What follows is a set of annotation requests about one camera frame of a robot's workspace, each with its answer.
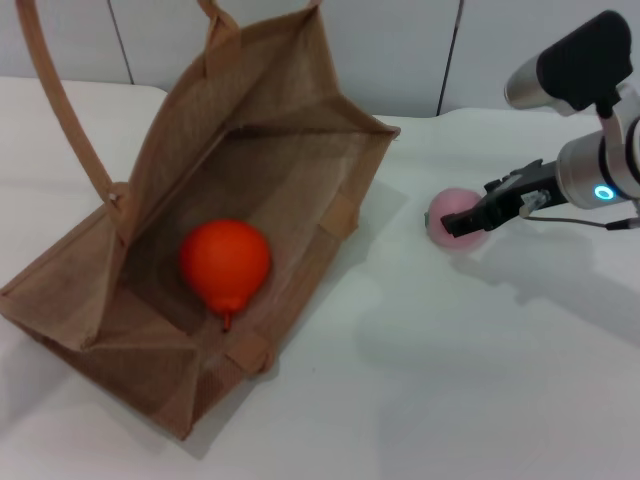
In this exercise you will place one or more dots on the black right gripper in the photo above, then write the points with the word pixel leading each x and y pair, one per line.
pixel 520 192

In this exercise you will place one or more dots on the pink toy peach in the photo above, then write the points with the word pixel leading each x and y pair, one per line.
pixel 452 205

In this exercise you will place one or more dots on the brown jute handbag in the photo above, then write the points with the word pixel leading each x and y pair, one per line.
pixel 300 200

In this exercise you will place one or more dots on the orange toy fruit with stem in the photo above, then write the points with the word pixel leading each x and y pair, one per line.
pixel 225 260

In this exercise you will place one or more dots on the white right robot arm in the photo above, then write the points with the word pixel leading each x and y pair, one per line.
pixel 585 170

